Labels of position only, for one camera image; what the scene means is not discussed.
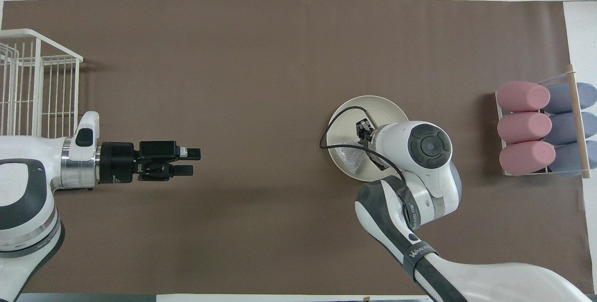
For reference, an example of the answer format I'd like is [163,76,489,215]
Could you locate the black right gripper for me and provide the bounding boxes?
[356,119,375,145]

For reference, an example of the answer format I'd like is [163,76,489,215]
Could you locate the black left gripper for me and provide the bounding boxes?
[139,141,201,182]

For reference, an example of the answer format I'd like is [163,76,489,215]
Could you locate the clear plastic wrap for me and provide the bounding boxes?
[335,146,367,175]

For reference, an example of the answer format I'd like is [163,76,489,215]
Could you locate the cream round plate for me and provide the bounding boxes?
[326,95,411,182]

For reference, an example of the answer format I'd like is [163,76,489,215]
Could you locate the brown table mat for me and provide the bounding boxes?
[0,0,589,295]

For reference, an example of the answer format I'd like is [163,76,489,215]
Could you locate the pink cup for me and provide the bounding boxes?
[499,140,556,176]
[496,81,551,112]
[497,112,553,145]

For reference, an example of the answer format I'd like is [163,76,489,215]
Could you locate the clear acrylic cup rack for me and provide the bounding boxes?
[495,71,592,179]

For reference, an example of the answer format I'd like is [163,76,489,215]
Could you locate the blue-grey cup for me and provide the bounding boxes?
[545,82,597,114]
[546,112,597,145]
[548,141,597,178]

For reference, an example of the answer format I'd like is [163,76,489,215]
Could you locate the white wire basket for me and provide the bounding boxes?
[0,29,83,138]

